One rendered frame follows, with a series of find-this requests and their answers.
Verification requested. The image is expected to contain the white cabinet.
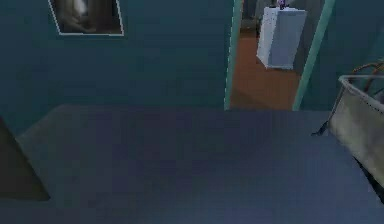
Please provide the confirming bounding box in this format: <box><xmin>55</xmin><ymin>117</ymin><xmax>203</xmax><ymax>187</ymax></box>
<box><xmin>255</xmin><ymin>6</ymin><xmax>308</xmax><ymax>71</ymax></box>

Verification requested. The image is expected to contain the grey cloth basket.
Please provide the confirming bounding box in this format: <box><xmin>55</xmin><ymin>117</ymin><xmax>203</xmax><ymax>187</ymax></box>
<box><xmin>311</xmin><ymin>74</ymin><xmax>384</xmax><ymax>205</ymax></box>

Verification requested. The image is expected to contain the white framed wall picture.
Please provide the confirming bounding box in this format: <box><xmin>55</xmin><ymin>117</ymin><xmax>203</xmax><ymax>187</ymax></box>
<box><xmin>47</xmin><ymin>0</ymin><xmax>125</xmax><ymax>37</ymax></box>

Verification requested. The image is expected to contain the brown wire hanger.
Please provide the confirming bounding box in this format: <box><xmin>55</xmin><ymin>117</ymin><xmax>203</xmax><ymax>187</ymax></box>
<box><xmin>352</xmin><ymin>59</ymin><xmax>384</xmax><ymax>93</ymax></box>

